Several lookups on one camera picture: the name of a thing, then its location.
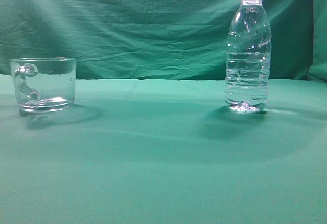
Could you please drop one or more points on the clear plastic water bottle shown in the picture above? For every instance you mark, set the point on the clear plastic water bottle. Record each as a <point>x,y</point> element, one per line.
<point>248,55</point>

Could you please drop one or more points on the green table cloth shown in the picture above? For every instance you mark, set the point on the green table cloth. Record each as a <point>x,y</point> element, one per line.
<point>162,151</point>

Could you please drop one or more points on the green backdrop cloth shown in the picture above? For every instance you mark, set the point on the green backdrop cloth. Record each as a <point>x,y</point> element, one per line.
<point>165,39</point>

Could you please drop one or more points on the clear glass mug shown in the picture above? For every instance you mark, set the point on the clear glass mug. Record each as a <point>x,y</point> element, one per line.
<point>44,84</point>

